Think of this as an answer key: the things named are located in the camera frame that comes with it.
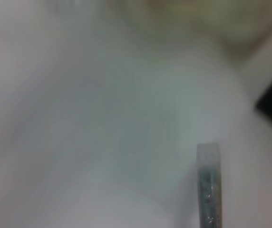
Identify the green glass fruit plate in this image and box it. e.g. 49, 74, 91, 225
117, 0, 272, 50

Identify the grey marker pen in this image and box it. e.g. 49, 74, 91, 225
196, 142, 223, 228

